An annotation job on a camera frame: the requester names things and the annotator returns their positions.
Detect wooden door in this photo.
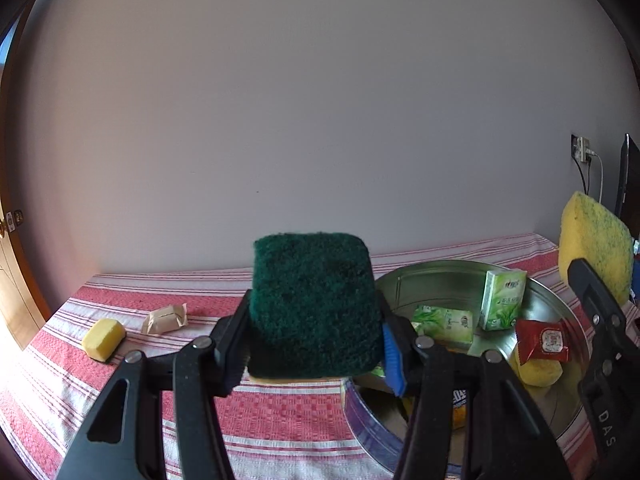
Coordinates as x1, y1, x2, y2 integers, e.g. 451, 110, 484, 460
0, 10, 53, 351

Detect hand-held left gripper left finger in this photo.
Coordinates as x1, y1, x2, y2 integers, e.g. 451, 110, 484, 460
55, 290, 252, 480

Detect dark green scouring sponge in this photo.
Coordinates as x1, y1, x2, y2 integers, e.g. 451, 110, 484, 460
247, 231, 385, 385

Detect wall socket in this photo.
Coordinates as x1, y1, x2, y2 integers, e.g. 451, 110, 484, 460
571, 133, 596, 163

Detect black monitor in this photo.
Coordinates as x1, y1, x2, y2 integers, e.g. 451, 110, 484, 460
617, 132, 640, 221

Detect yellow snack packet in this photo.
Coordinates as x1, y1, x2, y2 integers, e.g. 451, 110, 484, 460
407, 387, 471, 431

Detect beige wrapped candy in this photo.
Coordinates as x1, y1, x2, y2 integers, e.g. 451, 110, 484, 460
141, 303, 188, 336

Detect black power cable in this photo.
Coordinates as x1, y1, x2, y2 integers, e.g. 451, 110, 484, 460
575, 157, 592, 197

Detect white charging cable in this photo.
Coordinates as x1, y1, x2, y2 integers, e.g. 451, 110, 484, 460
589, 149, 607, 202

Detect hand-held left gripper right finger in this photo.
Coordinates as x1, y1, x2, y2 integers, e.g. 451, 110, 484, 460
376, 292, 571, 480

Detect round metal tin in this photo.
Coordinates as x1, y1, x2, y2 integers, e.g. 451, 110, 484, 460
341, 259, 593, 478

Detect yellow green-speckled sponge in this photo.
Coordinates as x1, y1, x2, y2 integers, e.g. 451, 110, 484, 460
558, 191, 633, 306

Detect red snack packet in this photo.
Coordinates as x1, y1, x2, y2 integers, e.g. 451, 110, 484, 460
515, 318, 571, 367

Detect red striped tablecloth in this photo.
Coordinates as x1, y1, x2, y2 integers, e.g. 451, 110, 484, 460
0, 232, 640, 480

